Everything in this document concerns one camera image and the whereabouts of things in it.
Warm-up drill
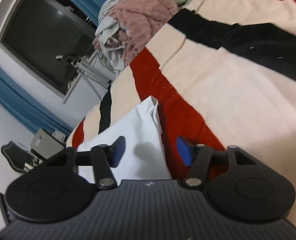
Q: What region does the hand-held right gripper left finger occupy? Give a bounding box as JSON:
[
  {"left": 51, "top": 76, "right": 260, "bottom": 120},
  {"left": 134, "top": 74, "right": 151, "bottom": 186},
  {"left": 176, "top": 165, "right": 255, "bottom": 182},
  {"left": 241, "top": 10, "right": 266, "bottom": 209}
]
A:
[{"left": 42, "top": 135, "right": 126, "bottom": 190}]

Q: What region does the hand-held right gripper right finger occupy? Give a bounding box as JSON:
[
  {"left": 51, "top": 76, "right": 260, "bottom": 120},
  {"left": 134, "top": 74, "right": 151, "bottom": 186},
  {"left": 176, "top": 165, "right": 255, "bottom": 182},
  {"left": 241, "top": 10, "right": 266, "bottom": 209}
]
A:
[{"left": 176, "top": 136, "right": 260, "bottom": 189}]

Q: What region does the white t-shirt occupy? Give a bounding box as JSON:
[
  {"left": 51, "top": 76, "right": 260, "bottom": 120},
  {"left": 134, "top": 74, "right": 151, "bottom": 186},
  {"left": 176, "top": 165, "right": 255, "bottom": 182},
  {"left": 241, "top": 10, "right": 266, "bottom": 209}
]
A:
[{"left": 77, "top": 96, "right": 173, "bottom": 180}]

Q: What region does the white black chair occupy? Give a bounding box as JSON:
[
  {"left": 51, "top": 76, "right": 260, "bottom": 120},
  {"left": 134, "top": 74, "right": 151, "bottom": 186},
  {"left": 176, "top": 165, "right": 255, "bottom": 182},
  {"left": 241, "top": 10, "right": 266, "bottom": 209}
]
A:
[{"left": 29, "top": 128, "right": 66, "bottom": 160}]

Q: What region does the garment steamer stand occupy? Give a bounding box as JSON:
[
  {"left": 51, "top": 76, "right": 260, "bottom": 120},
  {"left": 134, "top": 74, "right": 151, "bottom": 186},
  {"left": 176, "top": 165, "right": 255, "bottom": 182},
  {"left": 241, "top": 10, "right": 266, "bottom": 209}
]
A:
[{"left": 55, "top": 52, "right": 112, "bottom": 98}]

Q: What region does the striped fleece blanket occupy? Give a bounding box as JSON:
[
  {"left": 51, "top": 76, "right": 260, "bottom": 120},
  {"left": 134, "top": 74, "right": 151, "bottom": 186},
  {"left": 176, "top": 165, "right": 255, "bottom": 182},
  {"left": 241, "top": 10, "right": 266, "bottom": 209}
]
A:
[{"left": 65, "top": 0, "right": 296, "bottom": 233}]

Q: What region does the grey white garment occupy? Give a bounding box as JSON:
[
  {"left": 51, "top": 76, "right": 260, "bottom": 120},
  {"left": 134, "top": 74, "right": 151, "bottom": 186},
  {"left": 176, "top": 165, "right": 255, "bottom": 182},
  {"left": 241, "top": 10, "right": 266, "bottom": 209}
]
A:
[{"left": 94, "top": 0, "right": 128, "bottom": 78}]

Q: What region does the pink fleece garment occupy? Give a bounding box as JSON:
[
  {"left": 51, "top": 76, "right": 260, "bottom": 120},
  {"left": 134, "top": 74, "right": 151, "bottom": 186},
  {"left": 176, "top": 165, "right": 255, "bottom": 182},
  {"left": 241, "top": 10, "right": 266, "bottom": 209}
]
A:
[{"left": 92, "top": 0, "right": 181, "bottom": 67}]

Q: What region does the dark window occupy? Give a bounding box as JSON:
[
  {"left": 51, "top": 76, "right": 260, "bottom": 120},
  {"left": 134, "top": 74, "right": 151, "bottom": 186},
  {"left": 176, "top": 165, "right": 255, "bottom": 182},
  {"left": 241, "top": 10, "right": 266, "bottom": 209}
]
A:
[{"left": 0, "top": 0, "right": 101, "bottom": 104}]

